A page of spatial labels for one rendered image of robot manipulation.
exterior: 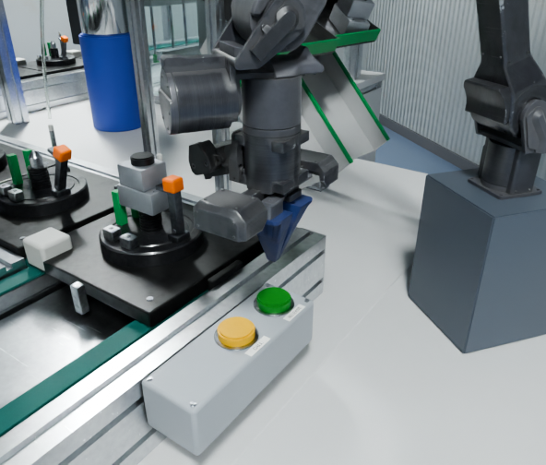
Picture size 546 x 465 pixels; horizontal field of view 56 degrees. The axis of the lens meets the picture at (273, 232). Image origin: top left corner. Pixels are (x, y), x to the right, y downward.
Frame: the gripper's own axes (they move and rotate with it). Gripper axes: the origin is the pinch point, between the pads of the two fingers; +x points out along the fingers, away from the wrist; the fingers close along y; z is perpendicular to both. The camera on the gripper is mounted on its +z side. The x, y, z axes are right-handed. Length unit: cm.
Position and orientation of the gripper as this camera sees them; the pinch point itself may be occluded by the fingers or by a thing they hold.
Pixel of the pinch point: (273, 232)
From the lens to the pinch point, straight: 55.8
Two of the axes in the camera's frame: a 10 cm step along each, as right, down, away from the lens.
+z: -8.3, -2.5, 5.0
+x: 0.1, 8.8, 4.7
